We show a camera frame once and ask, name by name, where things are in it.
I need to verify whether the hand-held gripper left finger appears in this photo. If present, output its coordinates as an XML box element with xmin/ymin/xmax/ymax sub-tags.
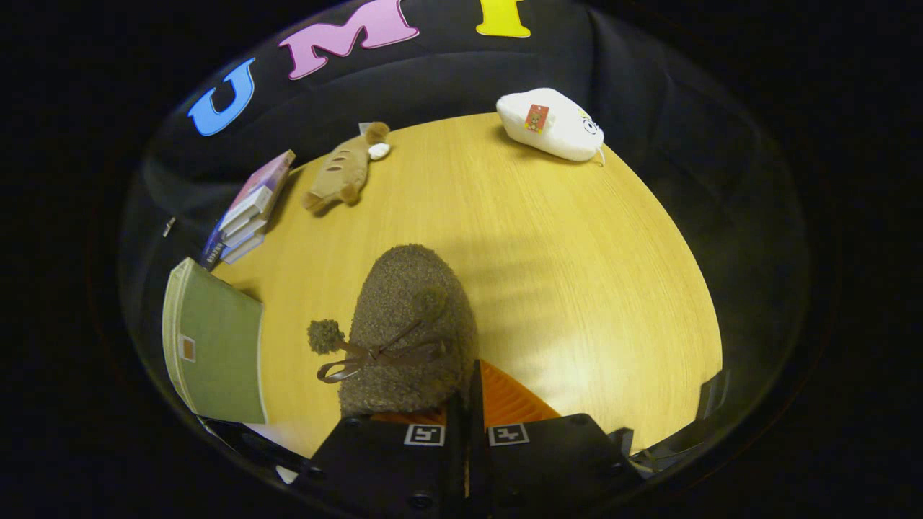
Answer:
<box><xmin>292</xmin><ymin>393</ymin><xmax>464</xmax><ymax>516</ymax></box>

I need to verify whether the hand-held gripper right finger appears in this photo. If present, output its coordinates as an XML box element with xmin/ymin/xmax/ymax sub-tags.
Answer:
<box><xmin>467</xmin><ymin>359</ymin><xmax>644</xmax><ymax>516</ymax></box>

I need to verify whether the brown fuzzy shoe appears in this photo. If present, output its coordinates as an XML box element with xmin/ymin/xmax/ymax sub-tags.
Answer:
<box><xmin>308</xmin><ymin>244</ymin><xmax>479</xmax><ymax>419</ymax></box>

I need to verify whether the green fabric storage box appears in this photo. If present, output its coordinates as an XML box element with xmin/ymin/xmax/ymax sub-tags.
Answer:
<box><xmin>162</xmin><ymin>257</ymin><xmax>268</xmax><ymax>425</ymax></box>

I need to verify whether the black chair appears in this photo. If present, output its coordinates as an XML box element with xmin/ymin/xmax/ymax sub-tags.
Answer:
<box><xmin>695</xmin><ymin>369</ymin><xmax>729</xmax><ymax>426</ymax></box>

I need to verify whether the pale blue book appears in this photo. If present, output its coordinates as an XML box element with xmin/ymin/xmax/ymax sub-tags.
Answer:
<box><xmin>220</xmin><ymin>231</ymin><xmax>266</xmax><ymax>265</ymax></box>

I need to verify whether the white book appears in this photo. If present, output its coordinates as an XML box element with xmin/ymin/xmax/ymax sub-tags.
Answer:
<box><xmin>220</xmin><ymin>208</ymin><xmax>272</xmax><ymax>250</ymax></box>

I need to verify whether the tan striped plush toy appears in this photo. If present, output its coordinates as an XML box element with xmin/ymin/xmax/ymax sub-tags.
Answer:
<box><xmin>301</xmin><ymin>121</ymin><xmax>392</xmax><ymax>214</ymax></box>

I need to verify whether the white plush toy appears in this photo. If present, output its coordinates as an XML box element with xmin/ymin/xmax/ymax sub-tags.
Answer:
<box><xmin>496</xmin><ymin>88</ymin><xmax>605</xmax><ymax>164</ymax></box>

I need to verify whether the black backdrop cloth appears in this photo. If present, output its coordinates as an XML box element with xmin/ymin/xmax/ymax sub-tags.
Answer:
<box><xmin>119</xmin><ymin>0</ymin><xmax>808</xmax><ymax>433</ymax></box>

